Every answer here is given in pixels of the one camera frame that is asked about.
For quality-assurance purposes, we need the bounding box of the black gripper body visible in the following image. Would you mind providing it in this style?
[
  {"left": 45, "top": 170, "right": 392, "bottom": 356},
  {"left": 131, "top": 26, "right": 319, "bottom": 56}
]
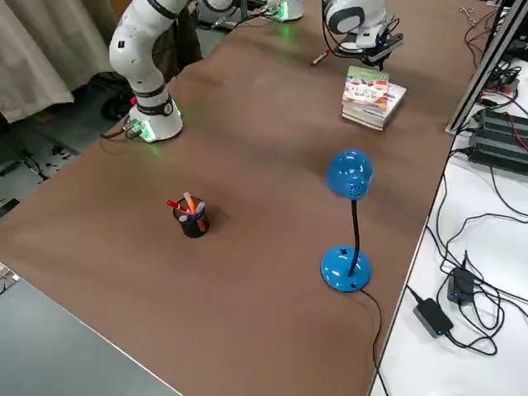
[{"left": 337, "top": 42, "right": 391, "bottom": 64}]

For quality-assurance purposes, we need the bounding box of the red marker pen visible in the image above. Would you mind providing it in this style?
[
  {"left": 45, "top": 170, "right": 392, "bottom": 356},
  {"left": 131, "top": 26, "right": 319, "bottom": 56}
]
[{"left": 309, "top": 48, "right": 332, "bottom": 68}]

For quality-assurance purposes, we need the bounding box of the blue desk lamp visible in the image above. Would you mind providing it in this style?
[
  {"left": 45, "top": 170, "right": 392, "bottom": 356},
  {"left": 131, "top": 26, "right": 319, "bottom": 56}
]
[{"left": 320, "top": 148, "right": 375, "bottom": 294}]

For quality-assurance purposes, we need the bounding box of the black ribbed power supply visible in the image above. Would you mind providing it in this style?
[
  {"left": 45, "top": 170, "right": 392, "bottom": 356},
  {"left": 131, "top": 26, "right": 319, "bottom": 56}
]
[
  {"left": 478, "top": 106, "right": 528, "bottom": 144},
  {"left": 468, "top": 130, "right": 528, "bottom": 175}
]

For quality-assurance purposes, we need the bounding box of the orange highlighter pen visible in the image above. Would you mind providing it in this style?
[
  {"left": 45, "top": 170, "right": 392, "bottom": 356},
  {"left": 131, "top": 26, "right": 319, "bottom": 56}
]
[{"left": 183, "top": 191, "right": 200, "bottom": 216}]

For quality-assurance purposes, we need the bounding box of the small black box blue light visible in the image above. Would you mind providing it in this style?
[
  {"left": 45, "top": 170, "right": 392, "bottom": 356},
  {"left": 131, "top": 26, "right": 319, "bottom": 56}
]
[{"left": 446, "top": 266, "right": 477, "bottom": 307}]

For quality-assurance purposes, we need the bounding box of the black mesh pen holder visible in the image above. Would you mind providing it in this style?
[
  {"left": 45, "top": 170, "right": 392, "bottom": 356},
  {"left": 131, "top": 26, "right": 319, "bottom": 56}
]
[{"left": 172, "top": 198, "right": 210, "bottom": 239}]

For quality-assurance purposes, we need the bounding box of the black power adapter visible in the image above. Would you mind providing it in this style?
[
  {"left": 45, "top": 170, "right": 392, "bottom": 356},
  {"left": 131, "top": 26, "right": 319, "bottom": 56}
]
[{"left": 413, "top": 298, "right": 455, "bottom": 340}]

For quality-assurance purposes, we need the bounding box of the white table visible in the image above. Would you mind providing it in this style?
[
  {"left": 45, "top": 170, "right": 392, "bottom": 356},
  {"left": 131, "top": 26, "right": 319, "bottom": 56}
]
[{"left": 370, "top": 134, "right": 528, "bottom": 396}]

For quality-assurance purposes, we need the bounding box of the beige curtain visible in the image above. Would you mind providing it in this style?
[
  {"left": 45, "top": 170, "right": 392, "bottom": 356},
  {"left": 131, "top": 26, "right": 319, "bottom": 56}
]
[{"left": 0, "top": 0, "right": 125, "bottom": 125}]

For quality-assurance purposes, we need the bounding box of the grey desk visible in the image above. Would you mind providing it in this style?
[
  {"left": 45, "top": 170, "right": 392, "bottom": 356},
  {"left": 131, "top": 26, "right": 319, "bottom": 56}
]
[{"left": 0, "top": 263, "right": 182, "bottom": 396}]

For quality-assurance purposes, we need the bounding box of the aluminium frame post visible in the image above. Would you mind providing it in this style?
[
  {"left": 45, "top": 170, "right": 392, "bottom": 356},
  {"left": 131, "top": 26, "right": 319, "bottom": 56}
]
[{"left": 444, "top": 0, "right": 528, "bottom": 135}]

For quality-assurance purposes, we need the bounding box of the red cable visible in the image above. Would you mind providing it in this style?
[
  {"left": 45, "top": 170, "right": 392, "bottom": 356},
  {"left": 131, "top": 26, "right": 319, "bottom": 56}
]
[{"left": 505, "top": 110, "right": 528, "bottom": 154}]

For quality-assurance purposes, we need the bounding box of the black lamp cable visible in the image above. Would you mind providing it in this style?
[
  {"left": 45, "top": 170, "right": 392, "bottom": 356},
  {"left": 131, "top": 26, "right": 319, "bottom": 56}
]
[{"left": 356, "top": 288, "right": 391, "bottom": 396}]

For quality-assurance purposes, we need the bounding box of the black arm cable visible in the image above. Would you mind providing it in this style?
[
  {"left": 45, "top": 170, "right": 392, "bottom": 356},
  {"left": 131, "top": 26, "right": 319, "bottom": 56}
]
[{"left": 100, "top": 122, "right": 138, "bottom": 141}]

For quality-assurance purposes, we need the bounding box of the black adapter cable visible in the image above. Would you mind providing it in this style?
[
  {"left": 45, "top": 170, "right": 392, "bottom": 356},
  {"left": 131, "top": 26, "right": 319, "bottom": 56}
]
[{"left": 406, "top": 284, "right": 503, "bottom": 356}]

